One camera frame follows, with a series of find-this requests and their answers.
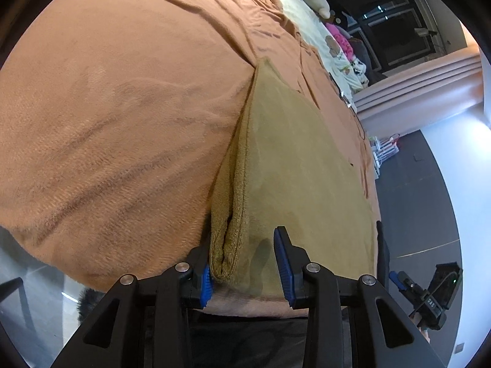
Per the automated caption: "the olive yellow towel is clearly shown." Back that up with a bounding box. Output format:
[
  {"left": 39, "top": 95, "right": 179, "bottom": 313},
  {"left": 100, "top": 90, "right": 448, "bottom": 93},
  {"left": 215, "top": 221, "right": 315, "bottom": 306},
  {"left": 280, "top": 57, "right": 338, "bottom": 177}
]
[{"left": 209, "top": 57, "right": 377, "bottom": 300}]

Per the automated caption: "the bear print pillow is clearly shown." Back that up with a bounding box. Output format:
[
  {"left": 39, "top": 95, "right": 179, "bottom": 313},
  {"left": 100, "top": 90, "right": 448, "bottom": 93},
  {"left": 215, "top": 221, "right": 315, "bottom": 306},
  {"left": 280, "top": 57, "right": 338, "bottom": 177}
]
[{"left": 315, "top": 23, "right": 369, "bottom": 89}]

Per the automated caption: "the cream bed sheet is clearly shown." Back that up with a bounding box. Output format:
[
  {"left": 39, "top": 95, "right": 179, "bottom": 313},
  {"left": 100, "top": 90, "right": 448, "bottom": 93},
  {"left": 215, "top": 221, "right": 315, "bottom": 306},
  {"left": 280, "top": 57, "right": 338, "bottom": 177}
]
[{"left": 261, "top": 0, "right": 334, "bottom": 58}]

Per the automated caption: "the black framed window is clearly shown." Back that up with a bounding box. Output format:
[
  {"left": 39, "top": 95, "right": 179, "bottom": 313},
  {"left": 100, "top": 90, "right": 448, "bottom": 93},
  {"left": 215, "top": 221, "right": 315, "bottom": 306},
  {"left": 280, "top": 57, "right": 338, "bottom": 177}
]
[{"left": 284, "top": 0, "right": 466, "bottom": 81}]

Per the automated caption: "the pink plush toy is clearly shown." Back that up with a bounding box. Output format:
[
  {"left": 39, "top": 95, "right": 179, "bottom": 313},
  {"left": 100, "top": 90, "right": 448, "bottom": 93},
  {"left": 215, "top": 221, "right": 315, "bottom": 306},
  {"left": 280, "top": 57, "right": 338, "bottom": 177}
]
[{"left": 325, "top": 23, "right": 354, "bottom": 56}]

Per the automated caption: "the white nightstand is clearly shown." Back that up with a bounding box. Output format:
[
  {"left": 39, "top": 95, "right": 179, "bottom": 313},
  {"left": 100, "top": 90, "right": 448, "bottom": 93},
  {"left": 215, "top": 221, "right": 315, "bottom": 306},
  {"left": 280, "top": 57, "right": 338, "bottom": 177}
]
[{"left": 369, "top": 135, "right": 384, "bottom": 179}]

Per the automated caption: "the orange blanket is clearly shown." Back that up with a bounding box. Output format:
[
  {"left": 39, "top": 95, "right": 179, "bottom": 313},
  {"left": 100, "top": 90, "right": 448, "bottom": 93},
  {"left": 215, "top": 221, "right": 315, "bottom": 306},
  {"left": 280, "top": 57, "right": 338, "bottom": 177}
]
[{"left": 0, "top": 0, "right": 382, "bottom": 317}]

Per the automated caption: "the black and white plush toy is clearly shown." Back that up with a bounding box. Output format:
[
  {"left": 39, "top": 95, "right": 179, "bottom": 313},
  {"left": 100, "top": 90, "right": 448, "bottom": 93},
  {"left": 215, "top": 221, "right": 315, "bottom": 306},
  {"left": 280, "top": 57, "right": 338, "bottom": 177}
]
[{"left": 345, "top": 56, "right": 371, "bottom": 87}]

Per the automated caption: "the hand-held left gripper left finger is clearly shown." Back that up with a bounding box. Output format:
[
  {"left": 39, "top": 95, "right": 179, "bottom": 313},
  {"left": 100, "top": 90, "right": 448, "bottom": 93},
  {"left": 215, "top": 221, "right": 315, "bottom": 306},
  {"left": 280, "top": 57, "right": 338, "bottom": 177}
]
[{"left": 50, "top": 243, "right": 215, "bottom": 368}]

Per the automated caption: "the person's right hand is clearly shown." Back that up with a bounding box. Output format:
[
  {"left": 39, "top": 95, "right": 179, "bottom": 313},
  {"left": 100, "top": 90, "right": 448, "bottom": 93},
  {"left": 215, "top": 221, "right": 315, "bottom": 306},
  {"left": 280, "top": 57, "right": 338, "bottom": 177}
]
[{"left": 408, "top": 309, "right": 431, "bottom": 343}]

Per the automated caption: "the beige plush toy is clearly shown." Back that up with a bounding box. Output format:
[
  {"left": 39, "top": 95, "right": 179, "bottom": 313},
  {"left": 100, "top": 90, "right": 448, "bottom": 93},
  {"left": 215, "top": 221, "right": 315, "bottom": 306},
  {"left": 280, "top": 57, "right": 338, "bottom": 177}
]
[{"left": 295, "top": 0, "right": 331, "bottom": 18}]

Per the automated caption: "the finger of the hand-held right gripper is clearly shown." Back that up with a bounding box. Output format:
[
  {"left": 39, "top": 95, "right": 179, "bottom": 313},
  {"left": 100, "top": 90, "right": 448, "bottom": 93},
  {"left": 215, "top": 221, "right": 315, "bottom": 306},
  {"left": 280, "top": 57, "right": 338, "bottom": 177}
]
[{"left": 388, "top": 271, "right": 408, "bottom": 294}]

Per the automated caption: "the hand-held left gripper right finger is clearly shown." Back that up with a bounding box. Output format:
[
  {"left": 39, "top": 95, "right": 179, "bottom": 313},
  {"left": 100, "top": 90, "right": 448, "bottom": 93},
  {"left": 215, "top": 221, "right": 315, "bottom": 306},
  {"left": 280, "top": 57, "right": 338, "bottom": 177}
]
[{"left": 273, "top": 226, "right": 446, "bottom": 368}]

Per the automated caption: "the pink curtain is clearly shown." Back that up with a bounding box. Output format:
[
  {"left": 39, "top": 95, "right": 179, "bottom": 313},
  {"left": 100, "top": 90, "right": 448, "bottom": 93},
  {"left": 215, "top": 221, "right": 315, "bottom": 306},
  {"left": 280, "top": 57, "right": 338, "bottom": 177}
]
[{"left": 353, "top": 56, "right": 491, "bottom": 123}]

